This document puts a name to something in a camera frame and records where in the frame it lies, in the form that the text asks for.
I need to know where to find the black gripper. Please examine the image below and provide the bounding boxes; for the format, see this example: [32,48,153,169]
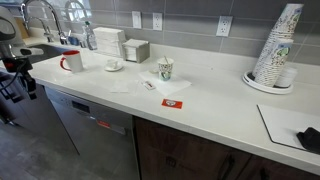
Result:
[1,56,38,101]

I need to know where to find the stainless steel dishwasher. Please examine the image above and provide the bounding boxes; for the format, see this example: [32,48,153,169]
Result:
[44,85,141,180]

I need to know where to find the dark grey cabinet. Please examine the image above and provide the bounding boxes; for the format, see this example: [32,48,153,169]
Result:
[0,70,80,156]

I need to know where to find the steel undermount sink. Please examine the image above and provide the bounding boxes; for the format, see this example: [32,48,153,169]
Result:
[28,44,69,64]

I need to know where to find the wooden cutting board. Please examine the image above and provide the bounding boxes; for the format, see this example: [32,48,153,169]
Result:
[14,17,31,40]

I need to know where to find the small chrome faucet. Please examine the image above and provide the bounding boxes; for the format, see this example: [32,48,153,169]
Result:
[23,15,55,44]

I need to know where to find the blue soap dispenser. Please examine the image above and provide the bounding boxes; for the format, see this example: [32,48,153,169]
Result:
[67,30,81,47]

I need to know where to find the tall chrome gooseneck faucet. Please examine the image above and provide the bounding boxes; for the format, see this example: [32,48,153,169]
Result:
[20,0,69,46]

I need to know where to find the clear plastic water bottle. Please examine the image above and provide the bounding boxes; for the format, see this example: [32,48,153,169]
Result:
[82,21,98,51]

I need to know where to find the red sticker label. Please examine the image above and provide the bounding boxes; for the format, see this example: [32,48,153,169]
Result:
[96,119,112,130]

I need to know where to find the small white saucer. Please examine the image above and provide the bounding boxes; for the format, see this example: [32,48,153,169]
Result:
[104,64,124,73]

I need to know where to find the small white espresso cup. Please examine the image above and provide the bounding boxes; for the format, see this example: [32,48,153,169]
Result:
[106,58,119,70]

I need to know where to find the stack of white paper towels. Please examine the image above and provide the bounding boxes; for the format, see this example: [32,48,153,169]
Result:
[92,26,127,58]

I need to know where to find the clear plastic wrapper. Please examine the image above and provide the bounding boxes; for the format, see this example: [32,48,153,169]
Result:
[109,79,140,95]

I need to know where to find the grey napkin holder box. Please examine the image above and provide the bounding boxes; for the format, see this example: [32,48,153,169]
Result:
[121,38,151,64]

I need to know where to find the red white sugar packet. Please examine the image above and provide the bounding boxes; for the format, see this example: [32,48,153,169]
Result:
[142,80,157,91]

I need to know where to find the patterned paper cup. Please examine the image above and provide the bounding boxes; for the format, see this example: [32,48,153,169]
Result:
[156,57,175,82]

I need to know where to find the red card packet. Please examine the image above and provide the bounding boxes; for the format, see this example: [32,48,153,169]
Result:
[161,98,184,110]

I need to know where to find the white paper napkin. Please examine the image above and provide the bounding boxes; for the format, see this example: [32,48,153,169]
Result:
[138,70,193,98]

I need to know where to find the dark wood cabinet door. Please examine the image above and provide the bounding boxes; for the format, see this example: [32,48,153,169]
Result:
[133,116,253,180]
[235,154,320,180]

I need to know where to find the white round tray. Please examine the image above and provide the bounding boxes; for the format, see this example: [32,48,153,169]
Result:
[242,70,294,96]

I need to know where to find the short stack of paper cups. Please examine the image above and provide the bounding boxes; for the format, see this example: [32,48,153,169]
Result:
[254,37,295,88]

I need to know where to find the white rectangular mat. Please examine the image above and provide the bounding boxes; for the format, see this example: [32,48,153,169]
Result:
[256,103,320,155]

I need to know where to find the stack of white lids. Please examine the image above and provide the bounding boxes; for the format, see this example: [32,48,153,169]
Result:
[274,66,298,89]

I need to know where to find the tall stack of paper cups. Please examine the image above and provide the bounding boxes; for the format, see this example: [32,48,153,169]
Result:
[251,3,305,79]

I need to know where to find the black cloth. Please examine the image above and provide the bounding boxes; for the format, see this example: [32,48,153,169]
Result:
[296,126,320,154]

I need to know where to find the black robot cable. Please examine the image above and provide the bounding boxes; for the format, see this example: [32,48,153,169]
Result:
[0,61,26,93]

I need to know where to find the white mug red handle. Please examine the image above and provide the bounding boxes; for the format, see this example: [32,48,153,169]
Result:
[59,50,85,74]

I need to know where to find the white light switch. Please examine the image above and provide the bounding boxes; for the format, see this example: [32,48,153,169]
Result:
[131,10,143,30]

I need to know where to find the white wall outlet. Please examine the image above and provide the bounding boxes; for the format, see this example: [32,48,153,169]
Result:
[152,12,164,32]
[215,15,234,38]

